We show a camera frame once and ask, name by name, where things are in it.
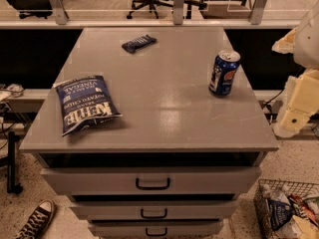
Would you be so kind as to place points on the blue snack bag in basket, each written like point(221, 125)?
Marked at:
point(280, 213)

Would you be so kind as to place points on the blue Kettle chip bag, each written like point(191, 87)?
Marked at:
point(85, 102)

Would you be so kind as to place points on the black office chair centre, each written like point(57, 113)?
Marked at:
point(150, 4)

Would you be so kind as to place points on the grey drawer cabinet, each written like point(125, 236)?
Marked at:
point(169, 117)

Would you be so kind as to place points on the top grey drawer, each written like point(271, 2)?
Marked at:
point(151, 180)

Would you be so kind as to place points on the blue Pepsi can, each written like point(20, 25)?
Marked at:
point(224, 69)

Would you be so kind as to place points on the yellow snack bag in basket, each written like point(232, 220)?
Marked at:
point(305, 229)

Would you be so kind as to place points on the bottom grey drawer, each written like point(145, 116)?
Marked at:
point(155, 228)

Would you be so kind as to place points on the black canvas sneaker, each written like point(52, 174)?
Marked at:
point(38, 221)

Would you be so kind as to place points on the red snack bag in basket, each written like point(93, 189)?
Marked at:
point(301, 208)

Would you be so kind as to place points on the middle grey drawer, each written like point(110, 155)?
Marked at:
point(154, 210)

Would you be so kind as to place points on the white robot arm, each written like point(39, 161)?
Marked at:
point(301, 99)

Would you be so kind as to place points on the wire basket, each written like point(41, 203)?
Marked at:
point(263, 213)

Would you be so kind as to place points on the black metal stand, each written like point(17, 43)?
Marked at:
point(12, 185)

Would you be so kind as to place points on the dark blue snack bar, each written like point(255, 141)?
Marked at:
point(138, 43)

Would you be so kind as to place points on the grey drawer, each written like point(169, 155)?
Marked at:
point(155, 228)
point(154, 210)
point(151, 180)

